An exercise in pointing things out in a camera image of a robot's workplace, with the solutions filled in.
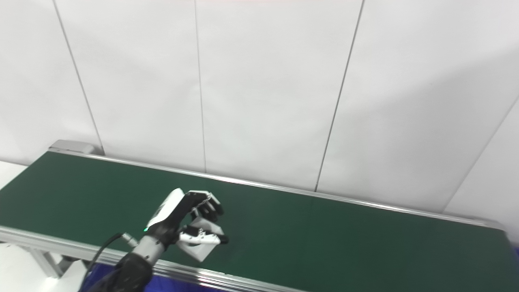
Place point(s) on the white square part round hole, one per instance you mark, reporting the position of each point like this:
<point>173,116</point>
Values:
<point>200,251</point>

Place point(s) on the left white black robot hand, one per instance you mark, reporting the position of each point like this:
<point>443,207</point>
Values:
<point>170,215</point>

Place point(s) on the aluminium conveyor leg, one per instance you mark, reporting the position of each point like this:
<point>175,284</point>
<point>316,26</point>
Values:
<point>48,263</point>

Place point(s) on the green conveyor belt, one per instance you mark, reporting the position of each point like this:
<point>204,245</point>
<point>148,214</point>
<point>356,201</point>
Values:
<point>40,240</point>
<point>324,235</point>

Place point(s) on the blue plastic bin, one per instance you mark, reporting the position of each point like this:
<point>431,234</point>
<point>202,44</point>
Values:
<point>174,287</point>

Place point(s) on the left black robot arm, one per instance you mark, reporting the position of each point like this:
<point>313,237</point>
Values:
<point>129,271</point>

